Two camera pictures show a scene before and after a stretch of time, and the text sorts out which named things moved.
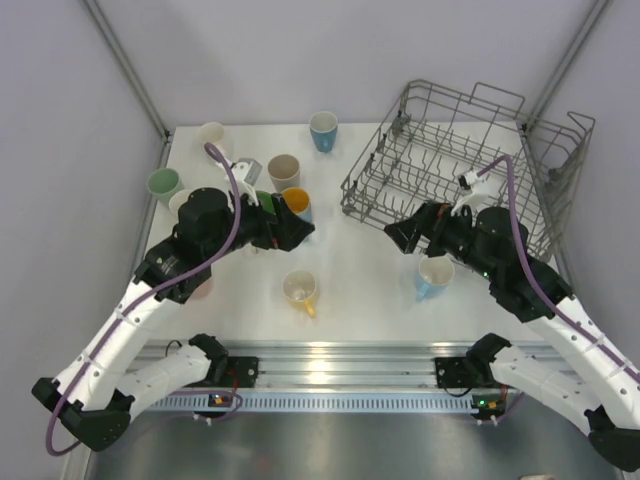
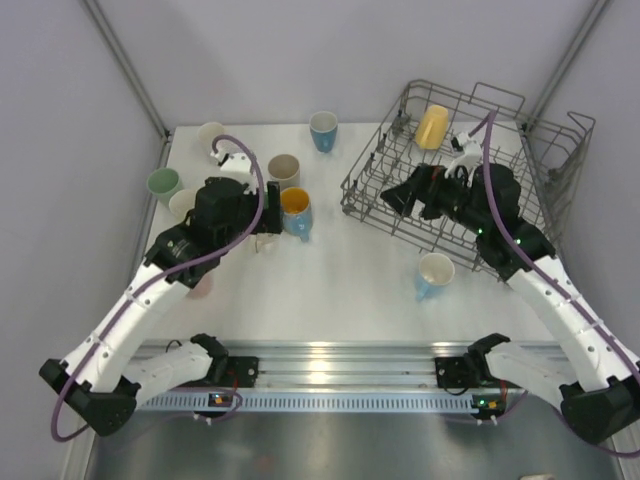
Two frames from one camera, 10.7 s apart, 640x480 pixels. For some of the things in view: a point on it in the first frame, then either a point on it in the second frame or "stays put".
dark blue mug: [323, 128] stays put
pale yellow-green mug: [176, 200] stays put
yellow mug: [300, 287] to [432, 130]
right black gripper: [443, 221] to [426, 184]
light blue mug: [434, 275] stays put
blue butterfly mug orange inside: [298, 201] stays put
